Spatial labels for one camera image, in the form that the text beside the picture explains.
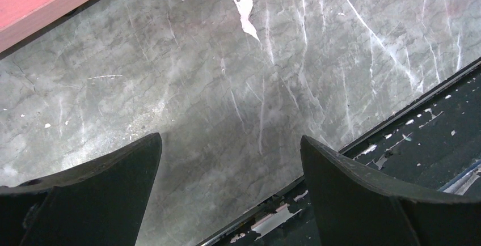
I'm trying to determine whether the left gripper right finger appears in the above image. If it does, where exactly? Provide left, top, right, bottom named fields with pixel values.
left=300, top=135, right=480, bottom=245

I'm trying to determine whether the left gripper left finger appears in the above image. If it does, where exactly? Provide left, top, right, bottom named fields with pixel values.
left=1, top=133, right=162, bottom=245

